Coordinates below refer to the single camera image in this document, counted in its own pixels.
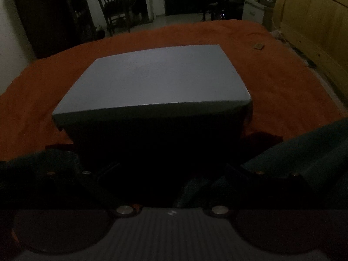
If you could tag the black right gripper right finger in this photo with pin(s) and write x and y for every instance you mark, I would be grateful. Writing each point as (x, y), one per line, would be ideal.
(290, 200)

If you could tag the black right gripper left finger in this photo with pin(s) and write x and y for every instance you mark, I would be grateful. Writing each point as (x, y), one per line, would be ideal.
(63, 199)

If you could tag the small yellow matchbox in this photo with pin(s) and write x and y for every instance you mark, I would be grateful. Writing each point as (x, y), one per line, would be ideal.
(259, 46)

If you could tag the wooden headboard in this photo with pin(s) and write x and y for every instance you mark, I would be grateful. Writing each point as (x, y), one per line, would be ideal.
(318, 28)

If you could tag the white side cabinet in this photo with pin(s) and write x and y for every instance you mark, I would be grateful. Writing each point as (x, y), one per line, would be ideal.
(256, 12)

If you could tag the dark wooden chair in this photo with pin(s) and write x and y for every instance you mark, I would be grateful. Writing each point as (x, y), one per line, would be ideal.
(125, 14)

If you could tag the black office chair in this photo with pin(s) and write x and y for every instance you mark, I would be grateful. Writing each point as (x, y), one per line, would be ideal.
(215, 8)

